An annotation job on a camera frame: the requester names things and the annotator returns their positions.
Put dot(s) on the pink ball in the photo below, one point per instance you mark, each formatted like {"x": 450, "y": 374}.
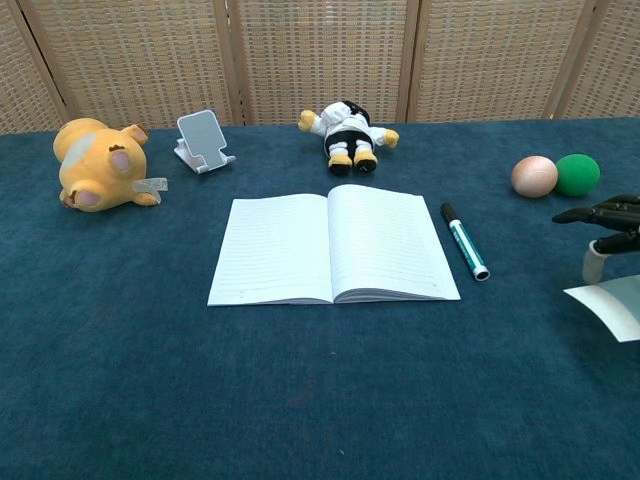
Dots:
{"x": 534, "y": 176}

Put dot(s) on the green ball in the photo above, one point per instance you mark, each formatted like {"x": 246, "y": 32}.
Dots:
{"x": 578, "y": 174}

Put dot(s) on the yellow plush animal toy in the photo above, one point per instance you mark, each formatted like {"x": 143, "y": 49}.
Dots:
{"x": 97, "y": 167}

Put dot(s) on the woven wooden folding screen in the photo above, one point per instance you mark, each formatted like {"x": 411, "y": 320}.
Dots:
{"x": 320, "y": 60}

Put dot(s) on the teal cream paper card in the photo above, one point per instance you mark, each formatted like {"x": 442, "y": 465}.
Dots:
{"x": 615, "y": 310}

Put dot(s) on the green white marker pen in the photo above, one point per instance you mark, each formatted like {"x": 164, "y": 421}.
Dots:
{"x": 465, "y": 245}

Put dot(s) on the open white lined notebook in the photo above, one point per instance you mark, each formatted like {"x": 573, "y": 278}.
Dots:
{"x": 335, "y": 250}

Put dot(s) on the white grey phone stand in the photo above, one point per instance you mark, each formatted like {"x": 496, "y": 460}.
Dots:
{"x": 202, "y": 142}

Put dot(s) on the blue felt table cover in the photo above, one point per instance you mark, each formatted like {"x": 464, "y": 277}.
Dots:
{"x": 300, "y": 390}

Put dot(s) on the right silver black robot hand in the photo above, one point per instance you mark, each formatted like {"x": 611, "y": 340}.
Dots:
{"x": 620, "y": 215}

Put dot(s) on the black white plush doll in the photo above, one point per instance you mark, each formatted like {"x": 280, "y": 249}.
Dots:
{"x": 350, "y": 135}

